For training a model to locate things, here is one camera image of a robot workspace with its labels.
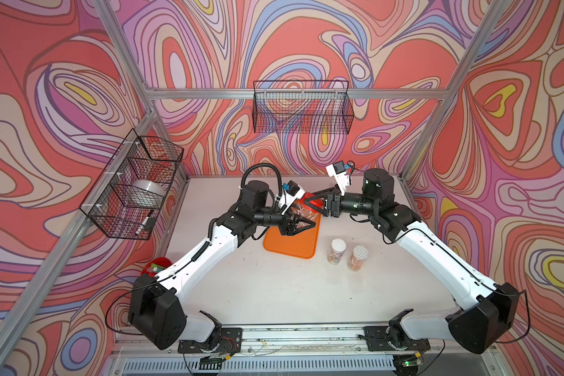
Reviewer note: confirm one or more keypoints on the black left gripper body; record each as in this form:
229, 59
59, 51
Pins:
268, 217

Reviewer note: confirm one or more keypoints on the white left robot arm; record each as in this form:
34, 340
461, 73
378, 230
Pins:
156, 303

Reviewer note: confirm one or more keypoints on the red pen cup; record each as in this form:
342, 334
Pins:
156, 265

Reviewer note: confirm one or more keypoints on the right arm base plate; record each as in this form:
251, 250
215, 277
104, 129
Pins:
385, 338

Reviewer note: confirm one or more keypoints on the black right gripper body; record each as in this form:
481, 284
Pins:
351, 204

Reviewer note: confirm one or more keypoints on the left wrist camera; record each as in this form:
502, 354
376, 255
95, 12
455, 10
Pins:
291, 193

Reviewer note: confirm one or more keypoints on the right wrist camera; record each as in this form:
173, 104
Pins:
339, 171

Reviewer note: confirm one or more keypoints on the red lid candy jar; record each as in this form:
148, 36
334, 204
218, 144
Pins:
301, 209

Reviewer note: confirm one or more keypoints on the white bowl in basket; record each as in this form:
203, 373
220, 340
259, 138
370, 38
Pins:
146, 193

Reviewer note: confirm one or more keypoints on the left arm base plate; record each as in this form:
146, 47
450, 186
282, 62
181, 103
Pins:
226, 340

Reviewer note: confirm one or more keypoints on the black wire basket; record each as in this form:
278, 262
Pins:
293, 106
126, 201

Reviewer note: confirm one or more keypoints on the black wire basket back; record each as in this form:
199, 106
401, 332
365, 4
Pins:
293, 106

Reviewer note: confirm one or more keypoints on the orange tray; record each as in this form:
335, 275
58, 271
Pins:
301, 246

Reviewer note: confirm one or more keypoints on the black wire basket left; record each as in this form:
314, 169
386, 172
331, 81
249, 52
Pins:
126, 201

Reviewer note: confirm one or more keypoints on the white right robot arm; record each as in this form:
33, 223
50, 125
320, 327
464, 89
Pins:
484, 309

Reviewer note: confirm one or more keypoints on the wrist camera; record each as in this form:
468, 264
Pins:
291, 193
339, 171

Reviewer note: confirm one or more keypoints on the black marker in basket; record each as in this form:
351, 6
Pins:
143, 225

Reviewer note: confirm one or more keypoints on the white lid candy jar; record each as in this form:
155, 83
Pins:
337, 250

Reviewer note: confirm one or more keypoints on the patterned lid candy jar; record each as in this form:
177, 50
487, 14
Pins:
358, 256

